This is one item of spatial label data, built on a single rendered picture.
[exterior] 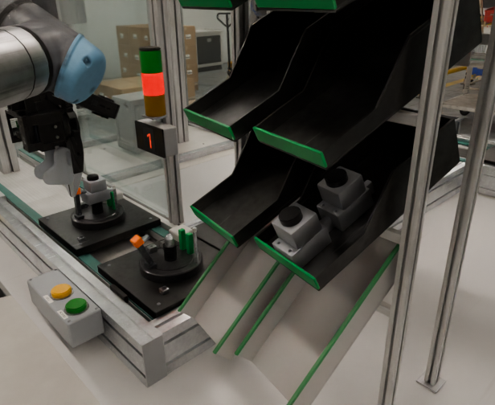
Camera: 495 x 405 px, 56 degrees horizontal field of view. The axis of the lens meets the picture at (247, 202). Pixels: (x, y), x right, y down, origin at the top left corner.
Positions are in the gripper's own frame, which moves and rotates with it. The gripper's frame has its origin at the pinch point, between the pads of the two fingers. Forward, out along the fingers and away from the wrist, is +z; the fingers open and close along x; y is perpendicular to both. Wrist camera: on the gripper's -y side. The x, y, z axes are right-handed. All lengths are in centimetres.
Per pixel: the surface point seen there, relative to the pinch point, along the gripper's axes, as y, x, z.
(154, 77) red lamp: -30.9, -21.7, -11.9
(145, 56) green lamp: -29.7, -22.6, -16.6
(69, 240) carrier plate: -8.8, -32.5, 26.3
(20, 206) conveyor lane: -9, -68, 29
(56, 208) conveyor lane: -19, -66, 32
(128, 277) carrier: -10.9, -7.4, 26.3
